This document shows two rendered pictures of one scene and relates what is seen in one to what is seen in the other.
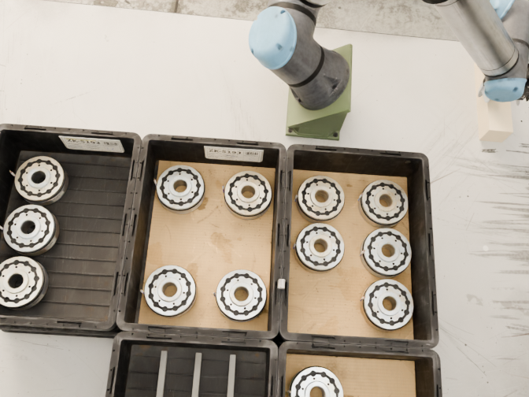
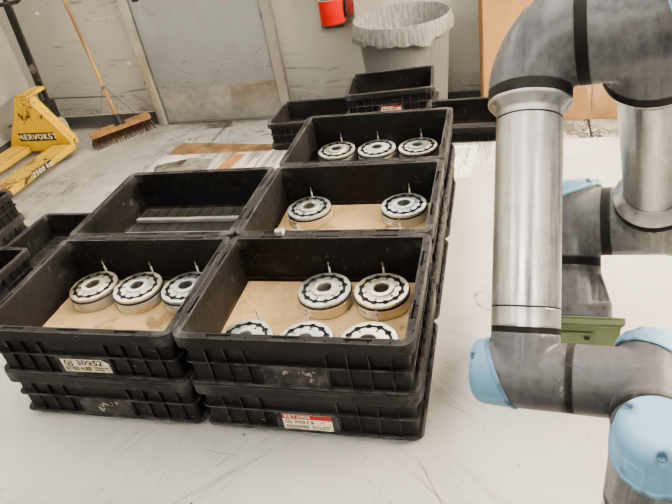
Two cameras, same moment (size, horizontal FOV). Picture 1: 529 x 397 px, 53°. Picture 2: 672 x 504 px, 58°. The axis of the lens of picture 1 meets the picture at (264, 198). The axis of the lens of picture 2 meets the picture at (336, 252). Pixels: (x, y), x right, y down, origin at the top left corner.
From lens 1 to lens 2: 1.25 m
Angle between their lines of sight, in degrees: 66
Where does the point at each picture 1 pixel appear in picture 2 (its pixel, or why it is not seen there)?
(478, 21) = (498, 177)
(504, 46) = (504, 267)
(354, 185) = (401, 332)
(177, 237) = (360, 217)
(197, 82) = not seen: hidden behind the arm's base
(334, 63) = (566, 282)
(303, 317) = (261, 291)
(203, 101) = not seen: hidden behind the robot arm
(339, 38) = not seen: outside the picture
